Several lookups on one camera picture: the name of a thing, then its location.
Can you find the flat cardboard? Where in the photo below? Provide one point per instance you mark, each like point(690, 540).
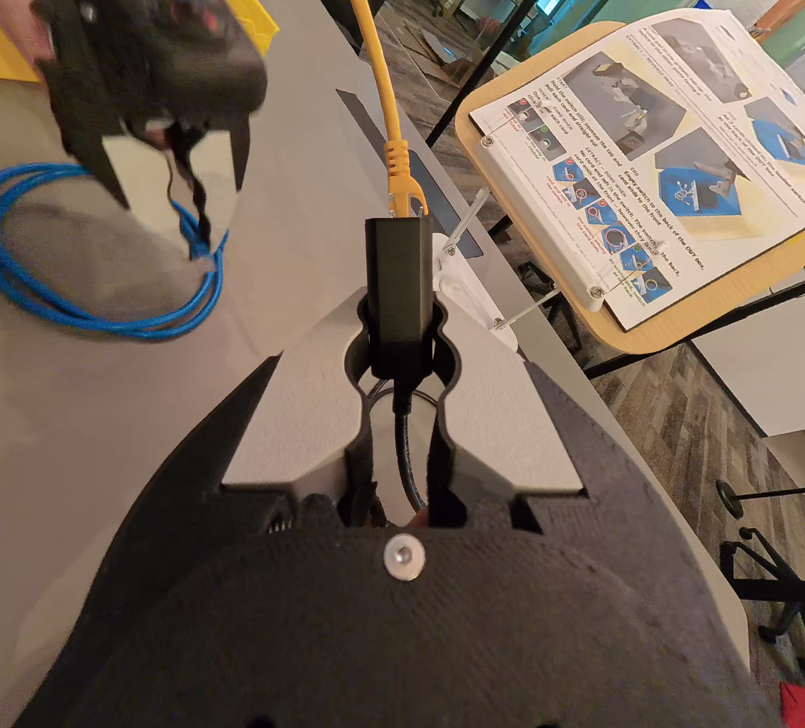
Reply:
point(440, 58)

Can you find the white board stand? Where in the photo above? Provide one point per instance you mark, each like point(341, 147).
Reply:
point(465, 294)

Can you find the black network switch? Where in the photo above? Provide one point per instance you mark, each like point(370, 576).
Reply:
point(399, 287)

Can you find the red plastic bin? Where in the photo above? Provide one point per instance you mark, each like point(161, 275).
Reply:
point(795, 706)

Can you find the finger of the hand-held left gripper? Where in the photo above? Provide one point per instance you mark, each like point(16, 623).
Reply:
point(220, 174)
point(141, 174)

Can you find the wooden instruction board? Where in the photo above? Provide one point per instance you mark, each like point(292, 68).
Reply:
point(629, 143)

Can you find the white table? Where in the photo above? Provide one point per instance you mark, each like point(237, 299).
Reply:
point(754, 376)

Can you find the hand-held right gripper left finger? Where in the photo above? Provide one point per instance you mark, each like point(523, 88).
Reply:
point(302, 420)

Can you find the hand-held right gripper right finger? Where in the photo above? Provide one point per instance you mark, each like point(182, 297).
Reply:
point(509, 426)

